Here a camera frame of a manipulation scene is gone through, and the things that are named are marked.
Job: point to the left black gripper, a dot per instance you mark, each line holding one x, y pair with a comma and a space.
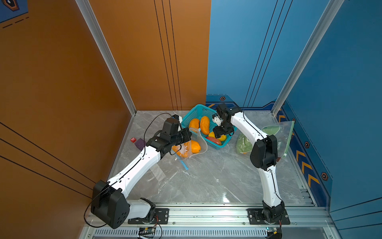
186, 136

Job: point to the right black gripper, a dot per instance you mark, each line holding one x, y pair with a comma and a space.
218, 133

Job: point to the clear blue-zip bag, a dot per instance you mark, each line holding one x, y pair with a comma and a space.
196, 146

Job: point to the red mango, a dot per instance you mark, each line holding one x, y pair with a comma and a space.
214, 140

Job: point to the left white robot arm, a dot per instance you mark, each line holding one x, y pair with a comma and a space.
109, 200

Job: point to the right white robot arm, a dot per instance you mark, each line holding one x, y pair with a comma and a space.
263, 156

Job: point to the yellow top mango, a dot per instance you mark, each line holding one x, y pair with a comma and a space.
205, 125

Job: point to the teal plastic basket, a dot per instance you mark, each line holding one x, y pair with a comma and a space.
203, 115

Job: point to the purple block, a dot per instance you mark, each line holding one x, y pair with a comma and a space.
140, 144

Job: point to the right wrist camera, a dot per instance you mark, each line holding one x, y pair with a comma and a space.
223, 112

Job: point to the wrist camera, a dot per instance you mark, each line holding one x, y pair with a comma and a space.
223, 112
170, 128

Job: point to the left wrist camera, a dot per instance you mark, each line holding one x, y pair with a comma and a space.
170, 128

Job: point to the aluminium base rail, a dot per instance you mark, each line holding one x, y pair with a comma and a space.
203, 221

